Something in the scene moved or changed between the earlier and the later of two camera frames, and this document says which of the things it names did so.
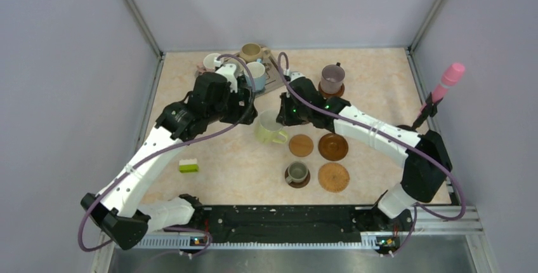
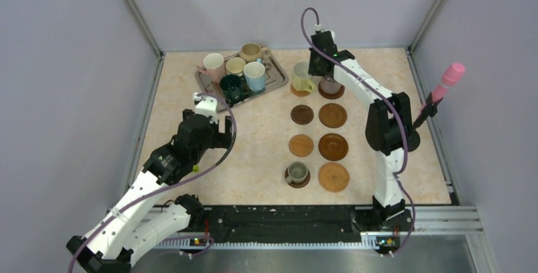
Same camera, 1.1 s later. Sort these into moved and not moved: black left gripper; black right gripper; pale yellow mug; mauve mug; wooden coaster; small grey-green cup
Moved: black right gripper; black left gripper; pale yellow mug
Not moved: wooden coaster; mauve mug; small grey-green cup
